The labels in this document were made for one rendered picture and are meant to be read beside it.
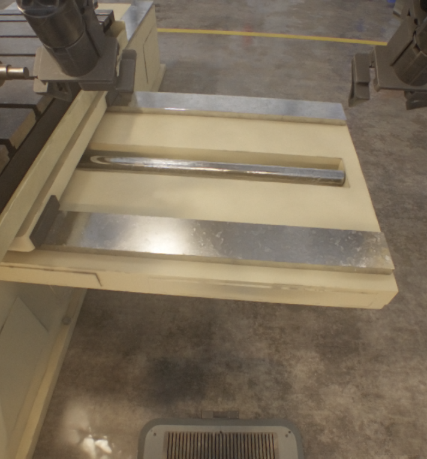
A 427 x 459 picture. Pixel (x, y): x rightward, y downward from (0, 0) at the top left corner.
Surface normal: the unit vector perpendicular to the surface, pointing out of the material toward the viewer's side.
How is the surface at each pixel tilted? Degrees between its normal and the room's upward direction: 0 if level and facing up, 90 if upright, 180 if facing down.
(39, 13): 30
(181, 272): 0
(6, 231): 90
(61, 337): 0
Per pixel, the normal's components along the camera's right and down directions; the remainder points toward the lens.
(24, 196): 1.00, 0.07
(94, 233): 0.02, -0.64
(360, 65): 0.01, -0.17
